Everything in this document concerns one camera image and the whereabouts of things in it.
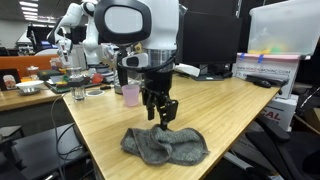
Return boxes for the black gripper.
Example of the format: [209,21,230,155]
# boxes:
[141,70,179,131]

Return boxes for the gray terry towel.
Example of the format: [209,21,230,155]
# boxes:
[120,123,210,167]

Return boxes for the pink plastic cup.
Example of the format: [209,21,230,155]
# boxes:
[121,83,141,108]

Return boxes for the gray metal tray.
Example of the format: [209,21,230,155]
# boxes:
[44,78,113,94]

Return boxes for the square glass jar black band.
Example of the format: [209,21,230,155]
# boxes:
[68,66,87,102]

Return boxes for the black computer monitor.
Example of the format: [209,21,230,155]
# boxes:
[178,9,243,82]

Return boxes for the black computer mouse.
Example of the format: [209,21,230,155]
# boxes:
[253,79,273,89]

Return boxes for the long black device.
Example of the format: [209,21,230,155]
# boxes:
[245,73,290,87]

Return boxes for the white box red letters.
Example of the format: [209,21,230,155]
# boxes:
[261,94,299,132]

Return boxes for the white printed cardboard box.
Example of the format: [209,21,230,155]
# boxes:
[233,53,301,99]

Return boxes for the shiny metal bowl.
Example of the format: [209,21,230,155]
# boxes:
[15,80,45,96]

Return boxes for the small lidded glass jar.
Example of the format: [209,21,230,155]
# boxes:
[26,65,40,81]

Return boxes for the black office chair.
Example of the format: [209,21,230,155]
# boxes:
[244,114,320,180]

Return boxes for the orange partition panel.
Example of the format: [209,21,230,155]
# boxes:
[0,54,61,79]

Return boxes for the translucent plastic bin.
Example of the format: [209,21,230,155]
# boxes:
[248,0,320,56]

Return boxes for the glass kettle black handle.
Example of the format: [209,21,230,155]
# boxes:
[113,46,143,96]

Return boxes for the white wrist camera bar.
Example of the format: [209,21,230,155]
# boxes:
[121,52,202,78]

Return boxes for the round desk cable grommet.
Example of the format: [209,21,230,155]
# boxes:
[85,89,105,98]

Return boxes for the white cable black plug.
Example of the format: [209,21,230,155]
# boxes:
[49,93,68,180]

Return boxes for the black picture frame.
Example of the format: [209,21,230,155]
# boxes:
[0,68,22,92]

